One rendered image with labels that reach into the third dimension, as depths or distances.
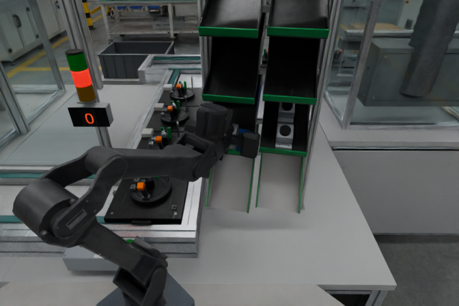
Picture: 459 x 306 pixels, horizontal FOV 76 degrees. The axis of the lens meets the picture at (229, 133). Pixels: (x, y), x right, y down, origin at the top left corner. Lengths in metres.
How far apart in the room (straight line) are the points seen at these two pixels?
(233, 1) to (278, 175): 0.52
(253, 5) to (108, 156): 0.50
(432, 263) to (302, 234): 1.41
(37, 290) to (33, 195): 0.69
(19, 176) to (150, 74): 1.10
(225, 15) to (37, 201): 0.54
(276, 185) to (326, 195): 0.32
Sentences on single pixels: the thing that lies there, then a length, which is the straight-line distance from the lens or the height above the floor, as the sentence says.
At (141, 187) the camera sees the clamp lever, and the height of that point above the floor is 1.07.
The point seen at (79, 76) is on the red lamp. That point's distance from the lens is 1.00.
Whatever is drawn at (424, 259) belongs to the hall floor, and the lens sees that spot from 2.38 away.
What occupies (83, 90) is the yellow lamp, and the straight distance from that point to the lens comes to 1.02.
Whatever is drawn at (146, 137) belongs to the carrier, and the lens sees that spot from 1.33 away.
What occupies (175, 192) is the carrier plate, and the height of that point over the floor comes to 0.97.
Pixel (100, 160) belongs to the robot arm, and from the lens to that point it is 0.42.
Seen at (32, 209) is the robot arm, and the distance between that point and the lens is 0.41.
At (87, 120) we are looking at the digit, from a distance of 1.07.
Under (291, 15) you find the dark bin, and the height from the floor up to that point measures 1.54.
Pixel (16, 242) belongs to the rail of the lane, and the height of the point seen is 0.93.
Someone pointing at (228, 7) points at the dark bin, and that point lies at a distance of 0.76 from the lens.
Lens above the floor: 1.68
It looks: 33 degrees down
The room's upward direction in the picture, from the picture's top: straight up
